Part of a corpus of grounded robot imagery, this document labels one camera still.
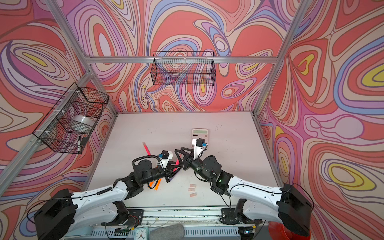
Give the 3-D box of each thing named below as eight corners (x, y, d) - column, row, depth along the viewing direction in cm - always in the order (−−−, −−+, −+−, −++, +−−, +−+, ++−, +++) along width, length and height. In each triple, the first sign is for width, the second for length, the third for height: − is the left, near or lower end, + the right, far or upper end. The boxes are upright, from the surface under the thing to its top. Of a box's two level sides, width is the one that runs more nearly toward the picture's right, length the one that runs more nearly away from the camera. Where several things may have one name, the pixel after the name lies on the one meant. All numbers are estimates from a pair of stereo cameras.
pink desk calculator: (191, 145, 102) (191, 142, 99) (191, 131, 110) (191, 128, 107) (209, 145, 102) (210, 142, 99) (208, 131, 110) (208, 128, 107)
